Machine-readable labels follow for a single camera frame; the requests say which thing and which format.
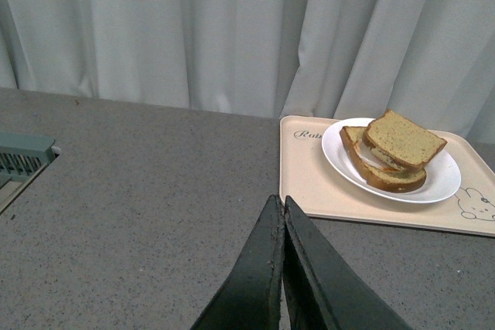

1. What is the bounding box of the white round plate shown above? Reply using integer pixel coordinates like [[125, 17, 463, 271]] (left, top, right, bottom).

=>
[[321, 117, 461, 204]]

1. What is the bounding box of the beige rabbit tray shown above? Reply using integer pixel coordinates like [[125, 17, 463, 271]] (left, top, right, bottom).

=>
[[279, 116, 494, 236]]

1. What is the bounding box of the bread slice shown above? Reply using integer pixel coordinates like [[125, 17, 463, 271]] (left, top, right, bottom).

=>
[[363, 109, 447, 172], [340, 126, 427, 193]]

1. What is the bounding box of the grey-green grille fixture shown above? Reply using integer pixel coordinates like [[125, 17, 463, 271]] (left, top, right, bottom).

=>
[[1, 131, 60, 213]]

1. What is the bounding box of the white curtain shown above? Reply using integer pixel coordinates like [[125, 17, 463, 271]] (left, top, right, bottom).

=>
[[1, 0, 494, 144]]

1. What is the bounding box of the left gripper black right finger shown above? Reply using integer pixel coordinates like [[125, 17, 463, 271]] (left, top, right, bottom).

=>
[[283, 196, 411, 329]]

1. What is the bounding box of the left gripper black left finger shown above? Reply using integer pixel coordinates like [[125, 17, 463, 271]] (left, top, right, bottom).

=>
[[192, 195, 285, 329]]

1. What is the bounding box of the fried egg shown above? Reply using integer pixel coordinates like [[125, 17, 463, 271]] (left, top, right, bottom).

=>
[[353, 141, 399, 172]]

